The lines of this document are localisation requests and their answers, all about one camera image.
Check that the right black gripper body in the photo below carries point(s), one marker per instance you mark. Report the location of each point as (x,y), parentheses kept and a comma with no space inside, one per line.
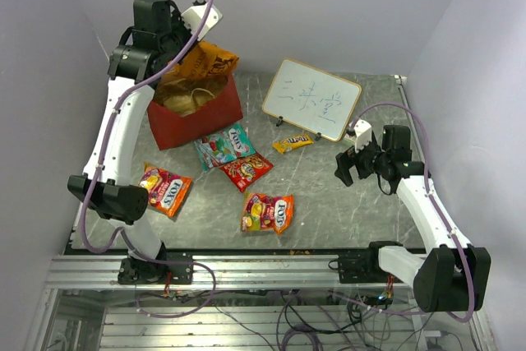
(365,159)

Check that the orange kettle chip bag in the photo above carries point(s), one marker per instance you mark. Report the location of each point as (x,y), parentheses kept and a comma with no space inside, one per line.
(205,60)

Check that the brown kraft chip bag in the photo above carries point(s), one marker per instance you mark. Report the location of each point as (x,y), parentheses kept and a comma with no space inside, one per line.
(184,97)

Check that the red brown paper bag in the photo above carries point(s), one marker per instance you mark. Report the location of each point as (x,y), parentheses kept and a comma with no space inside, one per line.
(171,130)

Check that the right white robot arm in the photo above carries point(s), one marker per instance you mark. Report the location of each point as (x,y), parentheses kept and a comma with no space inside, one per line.
(453,275)

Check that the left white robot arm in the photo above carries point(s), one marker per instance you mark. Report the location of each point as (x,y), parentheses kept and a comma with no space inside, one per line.
(159,38)

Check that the orange Fox's fruits bag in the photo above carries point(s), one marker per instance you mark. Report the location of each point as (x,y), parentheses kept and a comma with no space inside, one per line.
(261,212)

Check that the teal Fox's candy bag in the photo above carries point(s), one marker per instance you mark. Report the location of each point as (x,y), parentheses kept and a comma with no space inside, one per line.
(223,147)

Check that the small white green box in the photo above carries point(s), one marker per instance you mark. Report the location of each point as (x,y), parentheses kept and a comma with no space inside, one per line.
(348,140)

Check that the yellow M&M's packet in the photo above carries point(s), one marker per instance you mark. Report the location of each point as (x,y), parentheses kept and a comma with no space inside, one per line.
(292,143)

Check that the small whiteboard with writing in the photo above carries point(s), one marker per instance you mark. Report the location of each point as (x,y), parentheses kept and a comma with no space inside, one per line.
(312,99)

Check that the red snack packet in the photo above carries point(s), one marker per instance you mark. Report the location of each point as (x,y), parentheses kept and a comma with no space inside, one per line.
(243,172)

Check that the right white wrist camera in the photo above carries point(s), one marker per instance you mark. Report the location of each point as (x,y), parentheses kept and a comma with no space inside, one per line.
(360,134)

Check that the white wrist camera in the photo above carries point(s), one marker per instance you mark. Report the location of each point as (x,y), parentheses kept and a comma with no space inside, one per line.
(193,17)
(360,134)

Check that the aluminium rail frame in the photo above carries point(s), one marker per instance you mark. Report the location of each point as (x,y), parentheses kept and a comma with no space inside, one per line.
(240,300)

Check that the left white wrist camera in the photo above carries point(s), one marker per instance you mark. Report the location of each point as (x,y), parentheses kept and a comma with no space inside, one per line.
(193,17)

